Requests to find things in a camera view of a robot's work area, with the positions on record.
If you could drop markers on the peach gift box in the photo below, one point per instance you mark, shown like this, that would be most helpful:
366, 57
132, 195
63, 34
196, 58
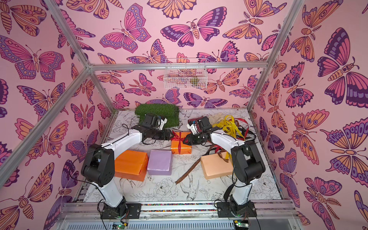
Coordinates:
215, 166

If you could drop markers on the white wire basket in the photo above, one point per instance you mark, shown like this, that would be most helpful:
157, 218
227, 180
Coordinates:
185, 73

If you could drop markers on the large orange gift box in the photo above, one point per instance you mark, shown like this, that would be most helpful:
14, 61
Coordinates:
131, 165

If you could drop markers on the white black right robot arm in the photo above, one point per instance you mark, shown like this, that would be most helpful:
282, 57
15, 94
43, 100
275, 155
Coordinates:
247, 163

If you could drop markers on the small orange gift box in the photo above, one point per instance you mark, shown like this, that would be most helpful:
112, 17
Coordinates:
181, 143

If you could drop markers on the lilac gift box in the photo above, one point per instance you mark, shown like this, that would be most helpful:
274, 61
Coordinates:
160, 162

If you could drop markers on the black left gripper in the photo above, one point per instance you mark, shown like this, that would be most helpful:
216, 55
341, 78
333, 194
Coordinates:
166, 136

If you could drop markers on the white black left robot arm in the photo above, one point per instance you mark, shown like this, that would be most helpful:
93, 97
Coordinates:
99, 164

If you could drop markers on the aluminium frame post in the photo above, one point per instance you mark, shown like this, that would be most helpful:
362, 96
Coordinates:
286, 28

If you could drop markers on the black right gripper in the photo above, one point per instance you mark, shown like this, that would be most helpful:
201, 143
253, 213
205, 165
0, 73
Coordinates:
192, 138

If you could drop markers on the green artificial grass mat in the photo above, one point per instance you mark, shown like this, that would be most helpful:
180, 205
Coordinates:
169, 111

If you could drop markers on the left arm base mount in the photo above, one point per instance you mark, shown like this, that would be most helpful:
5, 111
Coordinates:
124, 210

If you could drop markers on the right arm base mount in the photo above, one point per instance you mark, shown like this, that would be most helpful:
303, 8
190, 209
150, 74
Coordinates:
233, 210

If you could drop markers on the aluminium front rail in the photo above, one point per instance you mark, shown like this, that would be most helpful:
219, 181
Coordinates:
195, 215

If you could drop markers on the brown ribbon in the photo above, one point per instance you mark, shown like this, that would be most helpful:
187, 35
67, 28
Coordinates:
195, 166

